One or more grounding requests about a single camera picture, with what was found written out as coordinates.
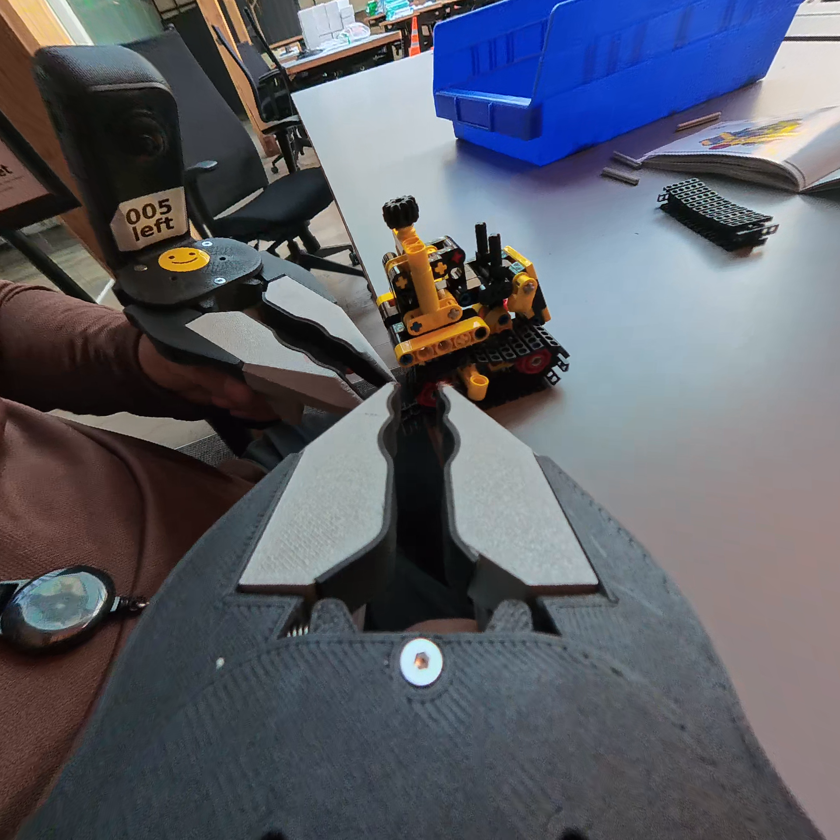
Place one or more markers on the person's left hand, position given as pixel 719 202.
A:
pixel 197 390

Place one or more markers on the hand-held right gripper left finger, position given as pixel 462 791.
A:
pixel 328 505

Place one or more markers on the yellow lego vehicle model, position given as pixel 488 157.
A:
pixel 426 315

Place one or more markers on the orange traffic cone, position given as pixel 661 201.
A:
pixel 415 36

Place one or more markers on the lego instruction booklet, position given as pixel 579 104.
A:
pixel 754 152

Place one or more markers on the stack of white boxes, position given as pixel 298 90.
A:
pixel 325 16

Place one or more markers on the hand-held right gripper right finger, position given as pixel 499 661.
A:
pixel 518 512

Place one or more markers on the black lego track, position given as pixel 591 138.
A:
pixel 715 213

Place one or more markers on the blue storage bin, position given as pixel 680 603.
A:
pixel 590 79

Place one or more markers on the brown sign board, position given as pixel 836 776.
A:
pixel 19 177

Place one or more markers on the wooden table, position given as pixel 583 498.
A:
pixel 348 49

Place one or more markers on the person's left forearm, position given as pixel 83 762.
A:
pixel 59 341

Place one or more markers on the person's brown sweater torso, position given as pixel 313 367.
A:
pixel 98 512

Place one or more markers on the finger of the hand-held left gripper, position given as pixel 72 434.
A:
pixel 308 305
pixel 262 354

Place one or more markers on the black office chair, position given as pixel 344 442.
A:
pixel 275 197
pixel 275 98

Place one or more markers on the black badge reel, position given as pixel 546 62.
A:
pixel 56 607

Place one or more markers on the brown axle rod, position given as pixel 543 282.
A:
pixel 699 122

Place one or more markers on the small grey lego axle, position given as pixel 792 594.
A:
pixel 627 159
pixel 620 175

